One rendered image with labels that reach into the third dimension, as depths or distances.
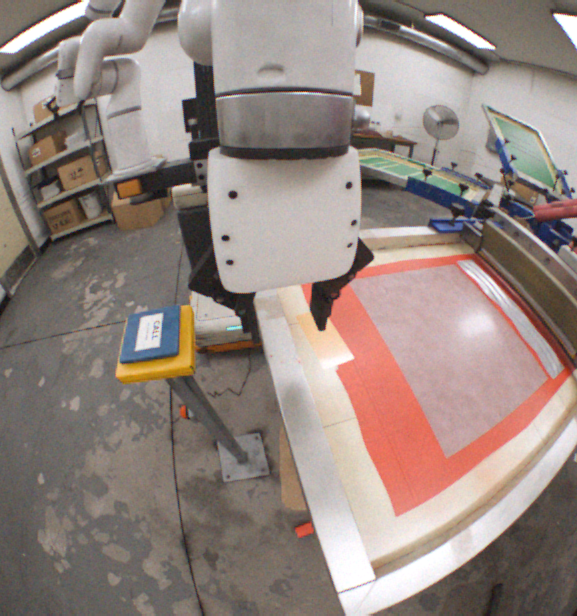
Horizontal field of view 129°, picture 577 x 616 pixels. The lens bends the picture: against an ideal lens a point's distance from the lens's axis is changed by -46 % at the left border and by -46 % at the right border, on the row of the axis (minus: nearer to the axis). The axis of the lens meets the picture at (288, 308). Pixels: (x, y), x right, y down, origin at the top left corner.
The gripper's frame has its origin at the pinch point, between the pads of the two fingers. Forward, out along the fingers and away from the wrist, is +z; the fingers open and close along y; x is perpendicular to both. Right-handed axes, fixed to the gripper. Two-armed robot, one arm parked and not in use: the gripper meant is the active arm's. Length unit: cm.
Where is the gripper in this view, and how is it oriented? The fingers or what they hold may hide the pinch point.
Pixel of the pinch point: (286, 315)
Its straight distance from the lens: 23.8
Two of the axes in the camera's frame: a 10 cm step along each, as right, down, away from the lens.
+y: -9.7, 1.8, -1.7
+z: 0.0, 6.8, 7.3
